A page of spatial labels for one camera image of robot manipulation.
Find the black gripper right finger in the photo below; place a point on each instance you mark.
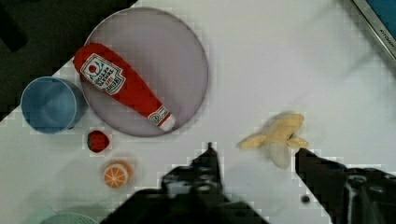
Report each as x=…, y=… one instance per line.
x=348, y=195

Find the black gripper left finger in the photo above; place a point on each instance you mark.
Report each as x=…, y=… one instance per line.
x=202, y=174

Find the peeled plush banana toy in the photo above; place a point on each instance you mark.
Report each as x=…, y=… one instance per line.
x=278, y=139

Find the orange slice toy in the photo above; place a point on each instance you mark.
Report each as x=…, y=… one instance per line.
x=118, y=174

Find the red plush strawberry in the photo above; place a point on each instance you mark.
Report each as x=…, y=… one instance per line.
x=97, y=141

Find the grey round plate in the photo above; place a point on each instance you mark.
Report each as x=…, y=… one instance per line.
x=165, y=52

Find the red plush ketchup bottle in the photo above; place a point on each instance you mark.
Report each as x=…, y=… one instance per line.
x=112, y=75

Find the green plastic colander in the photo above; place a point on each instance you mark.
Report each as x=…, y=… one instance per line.
x=46, y=215

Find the blue plastic cup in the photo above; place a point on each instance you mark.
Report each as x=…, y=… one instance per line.
x=52, y=105

